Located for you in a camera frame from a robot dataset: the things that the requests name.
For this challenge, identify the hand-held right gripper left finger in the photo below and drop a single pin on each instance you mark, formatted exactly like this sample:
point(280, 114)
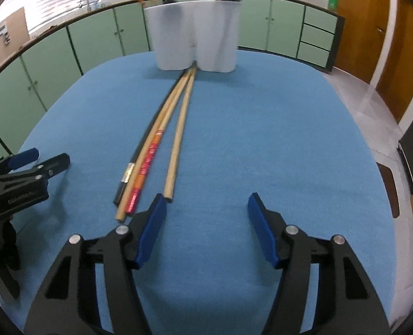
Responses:
point(152, 230)

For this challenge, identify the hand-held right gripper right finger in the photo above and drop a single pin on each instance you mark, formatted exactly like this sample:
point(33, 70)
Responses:
point(262, 230)

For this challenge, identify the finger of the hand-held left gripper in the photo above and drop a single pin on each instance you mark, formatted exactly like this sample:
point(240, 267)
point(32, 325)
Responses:
point(25, 157)
point(54, 164)

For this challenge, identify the plain bamboo chopstick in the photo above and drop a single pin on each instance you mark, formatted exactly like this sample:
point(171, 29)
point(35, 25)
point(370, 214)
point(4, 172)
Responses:
point(122, 210)
point(175, 153)

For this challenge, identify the black chopstick with silver band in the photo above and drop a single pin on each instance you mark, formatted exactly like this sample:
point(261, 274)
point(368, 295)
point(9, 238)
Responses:
point(121, 192)

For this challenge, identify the white plastic utensil holder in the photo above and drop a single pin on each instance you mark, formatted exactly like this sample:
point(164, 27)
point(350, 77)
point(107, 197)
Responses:
point(171, 42)

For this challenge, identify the blue table mat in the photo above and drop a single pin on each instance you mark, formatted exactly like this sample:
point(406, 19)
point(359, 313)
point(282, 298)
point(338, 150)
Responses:
point(244, 129)

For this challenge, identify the green base cabinet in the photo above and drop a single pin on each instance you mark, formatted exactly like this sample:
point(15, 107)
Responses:
point(94, 35)

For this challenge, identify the white window blind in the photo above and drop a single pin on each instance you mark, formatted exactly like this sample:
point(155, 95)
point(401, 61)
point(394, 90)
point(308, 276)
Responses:
point(59, 0)

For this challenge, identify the green drawer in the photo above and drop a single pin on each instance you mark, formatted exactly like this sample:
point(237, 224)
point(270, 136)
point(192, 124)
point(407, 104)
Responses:
point(319, 19)
point(314, 54)
point(317, 36)

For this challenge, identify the wooden door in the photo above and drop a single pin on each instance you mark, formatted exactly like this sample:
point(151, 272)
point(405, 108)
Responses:
point(407, 52)
point(360, 24)

